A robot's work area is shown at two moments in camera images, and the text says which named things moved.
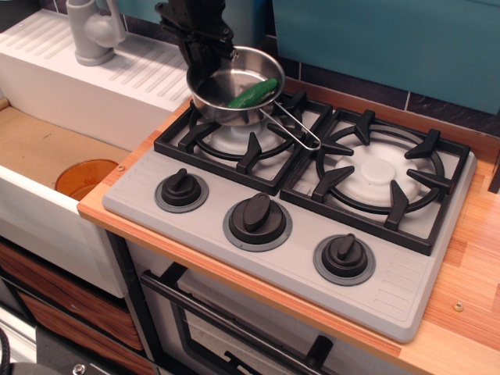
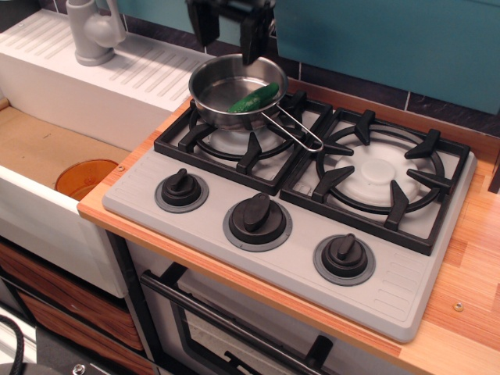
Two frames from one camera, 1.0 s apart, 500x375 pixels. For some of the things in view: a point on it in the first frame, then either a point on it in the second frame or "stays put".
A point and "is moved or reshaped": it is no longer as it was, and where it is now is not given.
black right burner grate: (390, 178) stays put
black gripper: (203, 33) -> (258, 33)
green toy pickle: (253, 94) is moved or reshaped
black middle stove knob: (258, 224) stays put
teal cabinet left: (246, 18) stays put
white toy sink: (87, 83) stays put
